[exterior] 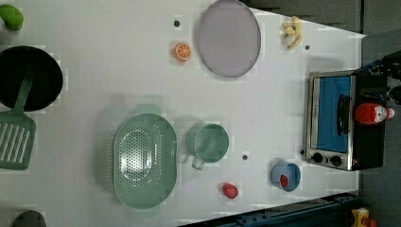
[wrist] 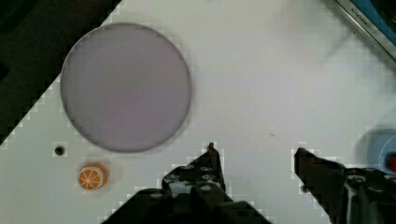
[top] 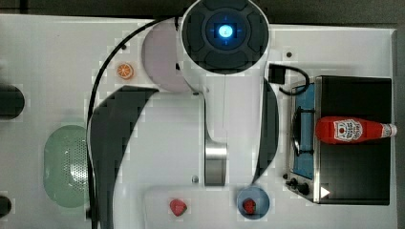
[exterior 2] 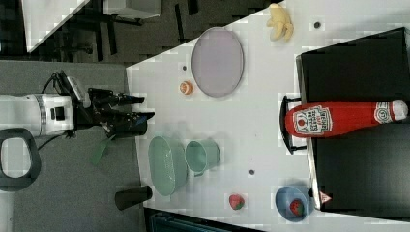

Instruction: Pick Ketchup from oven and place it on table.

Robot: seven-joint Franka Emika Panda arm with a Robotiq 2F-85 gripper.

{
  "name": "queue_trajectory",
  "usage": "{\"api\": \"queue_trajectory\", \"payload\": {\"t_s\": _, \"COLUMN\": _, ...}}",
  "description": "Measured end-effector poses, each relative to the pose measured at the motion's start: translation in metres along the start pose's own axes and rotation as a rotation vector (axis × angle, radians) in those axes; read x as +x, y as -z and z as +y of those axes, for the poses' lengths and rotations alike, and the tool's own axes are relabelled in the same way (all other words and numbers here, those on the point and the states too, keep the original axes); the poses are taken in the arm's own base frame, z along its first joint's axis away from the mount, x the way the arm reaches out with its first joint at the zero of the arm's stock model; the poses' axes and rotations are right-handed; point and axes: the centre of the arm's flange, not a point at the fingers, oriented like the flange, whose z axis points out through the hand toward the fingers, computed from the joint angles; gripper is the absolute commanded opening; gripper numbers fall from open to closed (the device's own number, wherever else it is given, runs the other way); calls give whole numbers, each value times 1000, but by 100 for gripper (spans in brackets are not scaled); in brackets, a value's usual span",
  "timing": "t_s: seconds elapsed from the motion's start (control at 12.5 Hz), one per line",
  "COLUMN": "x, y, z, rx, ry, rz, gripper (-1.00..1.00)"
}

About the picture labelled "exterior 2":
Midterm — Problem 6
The red strawberry toy in bowl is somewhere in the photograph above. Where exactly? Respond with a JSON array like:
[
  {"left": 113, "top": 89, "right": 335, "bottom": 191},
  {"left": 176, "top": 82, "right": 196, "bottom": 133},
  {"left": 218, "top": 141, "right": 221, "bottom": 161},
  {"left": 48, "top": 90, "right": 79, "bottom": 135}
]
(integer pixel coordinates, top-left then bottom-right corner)
[{"left": 289, "top": 199, "right": 305, "bottom": 217}]

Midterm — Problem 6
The black toaster oven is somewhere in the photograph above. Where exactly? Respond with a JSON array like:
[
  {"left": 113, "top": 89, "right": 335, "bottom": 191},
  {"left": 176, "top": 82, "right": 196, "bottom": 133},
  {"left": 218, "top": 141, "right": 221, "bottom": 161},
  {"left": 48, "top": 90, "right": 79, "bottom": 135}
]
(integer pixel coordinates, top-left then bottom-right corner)
[{"left": 279, "top": 28, "right": 409, "bottom": 221}]

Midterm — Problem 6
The peeled plush banana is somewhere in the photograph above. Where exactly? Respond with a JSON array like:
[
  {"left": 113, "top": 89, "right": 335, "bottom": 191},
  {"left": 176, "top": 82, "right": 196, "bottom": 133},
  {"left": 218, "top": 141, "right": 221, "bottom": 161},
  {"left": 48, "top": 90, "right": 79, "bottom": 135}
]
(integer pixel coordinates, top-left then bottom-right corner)
[{"left": 266, "top": 4, "right": 294, "bottom": 41}]

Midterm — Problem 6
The green oval colander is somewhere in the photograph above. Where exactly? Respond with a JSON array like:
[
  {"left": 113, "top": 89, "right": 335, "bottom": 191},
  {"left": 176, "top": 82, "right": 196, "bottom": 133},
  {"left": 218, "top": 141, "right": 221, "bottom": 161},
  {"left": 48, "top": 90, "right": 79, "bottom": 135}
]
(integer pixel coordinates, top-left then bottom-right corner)
[{"left": 148, "top": 136, "right": 188, "bottom": 196}]

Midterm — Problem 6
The red strawberry toy on table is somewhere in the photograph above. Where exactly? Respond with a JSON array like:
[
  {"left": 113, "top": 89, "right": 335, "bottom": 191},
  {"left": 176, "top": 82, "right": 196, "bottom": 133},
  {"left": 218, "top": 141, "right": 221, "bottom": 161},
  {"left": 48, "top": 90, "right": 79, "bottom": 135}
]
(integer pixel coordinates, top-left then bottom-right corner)
[{"left": 228, "top": 194, "right": 245, "bottom": 211}]

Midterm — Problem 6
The black stand loop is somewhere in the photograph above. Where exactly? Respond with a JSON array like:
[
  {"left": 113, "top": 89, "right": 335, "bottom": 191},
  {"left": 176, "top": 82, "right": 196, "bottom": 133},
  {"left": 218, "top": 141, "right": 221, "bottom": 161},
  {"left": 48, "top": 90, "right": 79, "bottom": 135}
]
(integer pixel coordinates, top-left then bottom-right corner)
[{"left": 0, "top": 129, "right": 42, "bottom": 192}]

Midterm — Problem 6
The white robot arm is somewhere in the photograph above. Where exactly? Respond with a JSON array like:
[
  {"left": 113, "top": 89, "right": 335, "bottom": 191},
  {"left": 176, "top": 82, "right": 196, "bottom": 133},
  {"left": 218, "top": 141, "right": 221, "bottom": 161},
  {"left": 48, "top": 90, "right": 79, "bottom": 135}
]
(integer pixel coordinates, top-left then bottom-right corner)
[{"left": 1, "top": 72, "right": 155, "bottom": 137}]

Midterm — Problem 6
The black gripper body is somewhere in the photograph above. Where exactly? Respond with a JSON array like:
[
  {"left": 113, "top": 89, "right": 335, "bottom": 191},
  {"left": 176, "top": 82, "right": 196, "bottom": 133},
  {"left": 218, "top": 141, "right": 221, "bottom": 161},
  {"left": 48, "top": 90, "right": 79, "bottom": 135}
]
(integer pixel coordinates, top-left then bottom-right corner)
[{"left": 66, "top": 76, "right": 120, "bottom": 135}]

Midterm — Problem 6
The lavender oval plate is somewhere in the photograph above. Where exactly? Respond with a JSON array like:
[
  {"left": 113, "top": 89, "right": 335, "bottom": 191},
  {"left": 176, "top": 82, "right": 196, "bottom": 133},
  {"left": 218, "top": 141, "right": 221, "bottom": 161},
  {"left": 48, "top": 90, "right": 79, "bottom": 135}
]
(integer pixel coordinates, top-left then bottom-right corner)
[{"left": 191, "top": 27, "right": 245, "bottom": 98}]

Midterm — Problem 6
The black cylinder cup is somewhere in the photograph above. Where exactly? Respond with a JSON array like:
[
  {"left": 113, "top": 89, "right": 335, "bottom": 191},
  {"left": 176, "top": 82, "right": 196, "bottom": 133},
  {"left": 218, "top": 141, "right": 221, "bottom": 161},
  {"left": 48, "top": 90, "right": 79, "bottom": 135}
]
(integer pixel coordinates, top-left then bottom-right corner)
[{"left": 114, "top": 186, "right": 153, "bottom": 211}]

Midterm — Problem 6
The blue bowl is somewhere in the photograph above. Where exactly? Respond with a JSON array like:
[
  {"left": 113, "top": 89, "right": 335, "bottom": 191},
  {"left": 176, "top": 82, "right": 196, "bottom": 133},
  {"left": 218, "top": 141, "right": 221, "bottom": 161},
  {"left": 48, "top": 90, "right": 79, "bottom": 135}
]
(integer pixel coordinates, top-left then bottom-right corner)
[{"left": 275, "top": 186, "right": 310, "bottom": 222}]

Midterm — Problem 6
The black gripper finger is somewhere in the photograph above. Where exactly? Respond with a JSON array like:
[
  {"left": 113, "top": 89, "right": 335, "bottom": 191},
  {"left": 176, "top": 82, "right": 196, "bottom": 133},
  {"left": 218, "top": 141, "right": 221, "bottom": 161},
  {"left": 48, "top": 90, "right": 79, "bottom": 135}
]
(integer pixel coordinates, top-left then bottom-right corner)
[
  {"left": 117, "top": 93, "right": 145, "bottom": 105},
  {"left": 109, "top": 112, "right": 155, "bottom": 136}
]

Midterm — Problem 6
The red plush ketchup bottle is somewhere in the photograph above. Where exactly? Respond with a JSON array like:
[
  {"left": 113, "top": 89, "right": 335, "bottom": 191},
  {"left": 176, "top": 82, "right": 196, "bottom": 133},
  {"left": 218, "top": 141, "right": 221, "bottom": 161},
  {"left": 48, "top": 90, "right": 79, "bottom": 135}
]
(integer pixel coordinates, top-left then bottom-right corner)
[{"left": 284, "top": 100, "right": 409, "bottom": 138}]

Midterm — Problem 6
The green measuring cup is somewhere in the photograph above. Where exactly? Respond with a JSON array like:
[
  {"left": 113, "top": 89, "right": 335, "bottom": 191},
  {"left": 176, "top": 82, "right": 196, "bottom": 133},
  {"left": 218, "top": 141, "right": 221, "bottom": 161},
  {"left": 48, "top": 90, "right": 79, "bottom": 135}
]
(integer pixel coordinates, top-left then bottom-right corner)
[{"left": 185, "top": 139, "right": 220, "bottom": 177}]

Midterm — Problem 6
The orange slice toy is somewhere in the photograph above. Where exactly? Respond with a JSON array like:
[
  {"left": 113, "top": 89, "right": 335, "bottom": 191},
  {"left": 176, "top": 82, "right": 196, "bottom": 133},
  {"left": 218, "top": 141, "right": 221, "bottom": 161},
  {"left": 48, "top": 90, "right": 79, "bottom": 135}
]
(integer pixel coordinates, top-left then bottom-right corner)
[{"left": 179, "top": 81, "right": 193, "bottom": 95}]

